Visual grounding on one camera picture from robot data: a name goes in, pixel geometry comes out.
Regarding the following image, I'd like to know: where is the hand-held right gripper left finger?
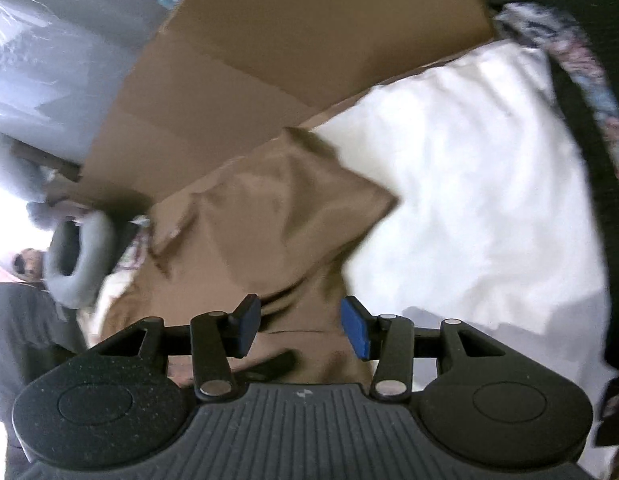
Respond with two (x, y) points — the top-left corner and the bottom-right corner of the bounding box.
(92, 294), (262, 403)

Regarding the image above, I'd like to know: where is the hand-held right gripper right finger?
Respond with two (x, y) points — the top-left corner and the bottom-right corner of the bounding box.
(341, 296), (508, 404)

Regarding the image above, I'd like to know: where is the brown printed t-shirt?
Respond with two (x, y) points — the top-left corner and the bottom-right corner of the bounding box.
(96, 127), (400, 396)

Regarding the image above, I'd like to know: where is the grey neck pillow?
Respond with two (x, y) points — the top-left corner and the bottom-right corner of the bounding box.
(42, 210), (117, 308)

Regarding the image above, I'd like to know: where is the cream printed blanket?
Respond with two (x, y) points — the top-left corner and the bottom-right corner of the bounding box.
(76, 40), (619, 480)

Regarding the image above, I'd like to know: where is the dark grey blanket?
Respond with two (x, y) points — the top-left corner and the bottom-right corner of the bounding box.
(0, 280), (90, 461)

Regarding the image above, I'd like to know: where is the brown plush toy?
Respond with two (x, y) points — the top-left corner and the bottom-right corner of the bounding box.
(0, 247), (45, 286)

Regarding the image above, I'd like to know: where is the black cloth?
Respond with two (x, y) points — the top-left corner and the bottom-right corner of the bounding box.
(487, 0), (619, 456)

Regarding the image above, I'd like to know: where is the flat cardboard sheet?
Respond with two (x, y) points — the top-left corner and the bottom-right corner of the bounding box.
(44, 0), (497, 211)

